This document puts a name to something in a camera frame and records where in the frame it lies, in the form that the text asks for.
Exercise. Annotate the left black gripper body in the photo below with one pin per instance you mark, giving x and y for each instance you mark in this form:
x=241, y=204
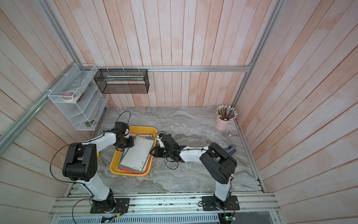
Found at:
x=126, y=143

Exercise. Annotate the yellow plastic storage tray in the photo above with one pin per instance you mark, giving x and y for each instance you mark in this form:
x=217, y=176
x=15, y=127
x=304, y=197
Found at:
x=136, y=161

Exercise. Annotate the green floral stationery paper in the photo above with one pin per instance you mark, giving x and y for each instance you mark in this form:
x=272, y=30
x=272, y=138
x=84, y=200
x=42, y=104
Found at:
x=138, y=154

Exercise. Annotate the horizontal aluminium frame bar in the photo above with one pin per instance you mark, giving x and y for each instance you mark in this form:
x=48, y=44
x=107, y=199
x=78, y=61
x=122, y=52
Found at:
x=181, y=68

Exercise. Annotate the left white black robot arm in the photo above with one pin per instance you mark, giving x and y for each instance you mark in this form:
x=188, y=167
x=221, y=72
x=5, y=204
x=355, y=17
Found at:
x=81, y=166

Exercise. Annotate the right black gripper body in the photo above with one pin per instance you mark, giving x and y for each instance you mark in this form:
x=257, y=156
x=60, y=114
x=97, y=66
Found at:
x=162, y=152

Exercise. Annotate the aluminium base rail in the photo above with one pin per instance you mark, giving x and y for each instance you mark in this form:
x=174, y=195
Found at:
x=167, y=203

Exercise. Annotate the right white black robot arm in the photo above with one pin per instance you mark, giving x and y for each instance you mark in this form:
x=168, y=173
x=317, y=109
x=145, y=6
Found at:
x=218, y=162

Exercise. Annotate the bundle of pencils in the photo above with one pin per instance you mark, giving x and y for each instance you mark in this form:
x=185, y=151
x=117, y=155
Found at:
x=226, y=112

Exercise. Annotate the tape roll on shelf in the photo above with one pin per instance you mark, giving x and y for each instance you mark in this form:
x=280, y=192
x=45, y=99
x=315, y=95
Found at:
x=71, y=95

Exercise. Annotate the stack of coloured stationery paper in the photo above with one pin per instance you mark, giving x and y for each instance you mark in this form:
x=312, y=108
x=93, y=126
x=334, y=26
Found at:
x=125, y=168

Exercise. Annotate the black mesh wall basket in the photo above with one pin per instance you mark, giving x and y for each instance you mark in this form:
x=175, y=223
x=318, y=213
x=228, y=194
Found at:
x=122, y=81

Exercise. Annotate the pink pencil cup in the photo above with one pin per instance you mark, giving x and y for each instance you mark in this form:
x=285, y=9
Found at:
x=222, y=124

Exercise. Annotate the white wire wall shelf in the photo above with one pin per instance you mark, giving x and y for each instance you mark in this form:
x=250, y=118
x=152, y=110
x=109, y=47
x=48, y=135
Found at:
x=84, y=115

